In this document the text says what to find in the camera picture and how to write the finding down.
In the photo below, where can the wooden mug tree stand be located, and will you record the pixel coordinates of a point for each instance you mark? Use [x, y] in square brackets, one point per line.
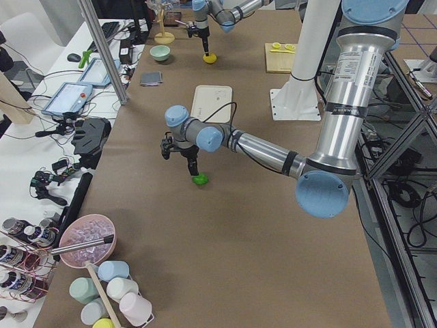
[163, 37]

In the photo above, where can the black plastic bracket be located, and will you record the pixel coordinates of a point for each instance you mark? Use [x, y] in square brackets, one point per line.
[90, 136]

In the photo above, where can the aluminium frame post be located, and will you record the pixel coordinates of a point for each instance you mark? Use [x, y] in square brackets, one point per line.
[89, 14]

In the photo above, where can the yellow plastic knife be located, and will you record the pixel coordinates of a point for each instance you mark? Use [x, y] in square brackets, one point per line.
[281, 51]

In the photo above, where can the blue teach pendant near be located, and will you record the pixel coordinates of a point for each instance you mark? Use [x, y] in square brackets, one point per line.
[69, 98]

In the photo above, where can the green plastic cup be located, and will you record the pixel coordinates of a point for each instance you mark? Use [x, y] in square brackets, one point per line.
[83, 290]

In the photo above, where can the black computer mouse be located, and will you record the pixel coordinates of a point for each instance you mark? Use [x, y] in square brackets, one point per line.
[73, 57]

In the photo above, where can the white plastic cup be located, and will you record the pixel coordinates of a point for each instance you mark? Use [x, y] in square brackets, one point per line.
[118, 287]

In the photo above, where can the black keyboard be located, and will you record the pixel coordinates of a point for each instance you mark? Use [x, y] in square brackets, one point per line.
[109, 29]

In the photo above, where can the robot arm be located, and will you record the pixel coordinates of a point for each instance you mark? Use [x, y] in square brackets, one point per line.
[367, 31]
[225, 18]

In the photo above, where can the copper wire bottle rack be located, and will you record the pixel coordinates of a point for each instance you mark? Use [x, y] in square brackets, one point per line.
[26, 265]

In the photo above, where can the green lime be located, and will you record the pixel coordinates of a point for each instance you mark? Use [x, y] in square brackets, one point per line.
[200, 179]

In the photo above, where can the grey plastic cup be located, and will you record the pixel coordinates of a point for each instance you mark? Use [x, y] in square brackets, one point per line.
[93, 311]

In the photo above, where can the blue plastic cup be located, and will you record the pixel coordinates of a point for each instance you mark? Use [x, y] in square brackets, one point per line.
[113, 268]

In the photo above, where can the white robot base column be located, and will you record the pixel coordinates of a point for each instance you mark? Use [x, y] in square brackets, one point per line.
[298, 99]

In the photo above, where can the metal scoop in ice bowl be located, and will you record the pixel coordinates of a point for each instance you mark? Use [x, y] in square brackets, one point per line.
[87, 244]

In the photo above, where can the pink plastic cup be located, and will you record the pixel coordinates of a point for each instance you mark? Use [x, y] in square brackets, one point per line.
[136, 309]

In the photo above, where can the mint green bowl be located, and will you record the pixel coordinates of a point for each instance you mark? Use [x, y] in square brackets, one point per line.
[160, 53]

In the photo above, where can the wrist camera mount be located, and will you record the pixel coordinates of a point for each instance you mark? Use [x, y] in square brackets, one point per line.
[191, 29]
[167, 146]

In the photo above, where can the green clamp tool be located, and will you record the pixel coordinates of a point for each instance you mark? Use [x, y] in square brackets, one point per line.
[85, 58]

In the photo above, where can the silver metal scoop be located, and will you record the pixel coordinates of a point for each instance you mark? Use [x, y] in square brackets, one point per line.
[181, 23]

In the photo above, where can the grey folded cloth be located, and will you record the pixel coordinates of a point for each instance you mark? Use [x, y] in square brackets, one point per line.
[151, 78]

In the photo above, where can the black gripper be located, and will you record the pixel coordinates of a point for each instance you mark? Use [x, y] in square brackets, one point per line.
[190, 153]
[204, 33]

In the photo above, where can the black flat bar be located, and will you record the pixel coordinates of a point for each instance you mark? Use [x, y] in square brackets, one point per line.
[76, 203]

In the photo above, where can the blue teach pendant far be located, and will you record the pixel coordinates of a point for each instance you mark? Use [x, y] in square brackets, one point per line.
[95, 74]

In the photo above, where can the yellow lemon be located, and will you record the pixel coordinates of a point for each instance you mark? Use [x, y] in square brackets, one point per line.
[209, 58]

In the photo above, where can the blue teach pendant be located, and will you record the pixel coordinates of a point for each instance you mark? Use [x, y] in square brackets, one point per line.
[69, 98]
[95, 74]

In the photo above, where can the wooden cutting board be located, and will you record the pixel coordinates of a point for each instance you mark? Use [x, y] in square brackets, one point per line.
[279, 62]

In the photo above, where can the yellow plastic cup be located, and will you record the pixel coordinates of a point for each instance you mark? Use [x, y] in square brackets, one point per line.
[104, 323]

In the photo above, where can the cream rabbit tray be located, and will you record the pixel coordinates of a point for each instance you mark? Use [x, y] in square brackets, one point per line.
[208, 98]

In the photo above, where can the pink bowl of ice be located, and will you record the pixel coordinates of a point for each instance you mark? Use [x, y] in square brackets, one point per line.
[85, 229]

